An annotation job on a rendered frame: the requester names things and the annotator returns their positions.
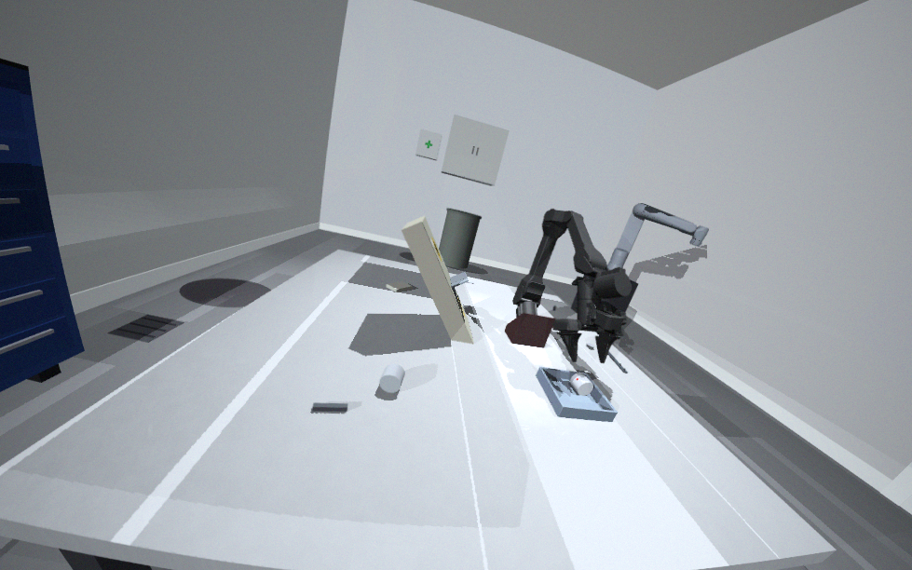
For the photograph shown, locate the white cylinder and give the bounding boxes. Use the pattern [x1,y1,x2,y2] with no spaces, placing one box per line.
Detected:
[570,373,593,396]

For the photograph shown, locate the light blue square tray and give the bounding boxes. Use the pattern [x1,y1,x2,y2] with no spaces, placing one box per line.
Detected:
[536,366,618,422]

